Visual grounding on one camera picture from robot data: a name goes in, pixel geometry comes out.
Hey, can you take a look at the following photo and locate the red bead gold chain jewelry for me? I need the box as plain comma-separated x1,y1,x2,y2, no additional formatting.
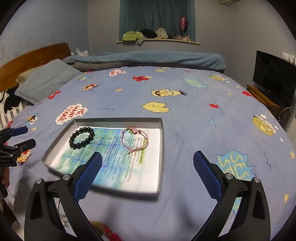
89,220,123,241

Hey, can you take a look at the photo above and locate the person's left hand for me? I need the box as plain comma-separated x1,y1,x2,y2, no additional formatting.
1,167,10,189

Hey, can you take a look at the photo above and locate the striped black white cloth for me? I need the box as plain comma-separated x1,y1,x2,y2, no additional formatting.
1,88,27,130

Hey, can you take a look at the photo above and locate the grey blue pillow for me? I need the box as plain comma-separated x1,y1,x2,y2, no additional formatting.
15,59,81,104

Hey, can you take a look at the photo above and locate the wooden headboard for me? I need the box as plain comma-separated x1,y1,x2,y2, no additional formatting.
0,43,71,91

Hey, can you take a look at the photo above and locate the printed green blue paper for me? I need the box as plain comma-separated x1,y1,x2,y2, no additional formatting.
49,128,161,194

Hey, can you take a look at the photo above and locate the grey shallow tray box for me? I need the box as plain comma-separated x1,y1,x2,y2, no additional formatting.
42,118,164,200

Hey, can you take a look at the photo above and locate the wooden tv stand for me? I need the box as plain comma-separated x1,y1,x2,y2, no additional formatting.
247,85,283,118

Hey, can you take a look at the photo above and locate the blue cartoon bed sheet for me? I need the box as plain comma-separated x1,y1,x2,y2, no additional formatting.
8,66,295,240

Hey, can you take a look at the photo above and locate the teal folded blanket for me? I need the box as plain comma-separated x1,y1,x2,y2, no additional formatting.
63,50,226,73

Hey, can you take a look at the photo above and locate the green cloth on sill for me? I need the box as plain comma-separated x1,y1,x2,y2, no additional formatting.
122,31,145,41

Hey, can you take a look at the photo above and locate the black tv monitor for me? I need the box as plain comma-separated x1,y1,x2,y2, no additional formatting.
252,50,295,105

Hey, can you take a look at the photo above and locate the black cloth on sill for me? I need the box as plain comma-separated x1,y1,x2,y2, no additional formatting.
140,29,158,39

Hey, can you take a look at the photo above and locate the teal window curtain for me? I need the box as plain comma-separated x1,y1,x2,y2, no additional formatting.
118,1,196,42

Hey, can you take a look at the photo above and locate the beige cloth on sill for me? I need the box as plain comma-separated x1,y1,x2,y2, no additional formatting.
155,28,168,39

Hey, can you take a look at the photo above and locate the wooden window sill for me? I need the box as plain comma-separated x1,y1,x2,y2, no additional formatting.
116,38,201,46

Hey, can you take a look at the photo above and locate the pink wine glass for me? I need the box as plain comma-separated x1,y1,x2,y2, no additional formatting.
179,17,188,37

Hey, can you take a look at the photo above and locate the black large bead bracelet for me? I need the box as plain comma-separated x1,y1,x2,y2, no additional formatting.
69,126,95,150

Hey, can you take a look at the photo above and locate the pink braided cord bracelet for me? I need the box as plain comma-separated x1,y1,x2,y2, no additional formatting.
120,126,150,155

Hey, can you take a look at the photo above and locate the white wall hook rack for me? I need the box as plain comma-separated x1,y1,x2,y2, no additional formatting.
282,52,296,65

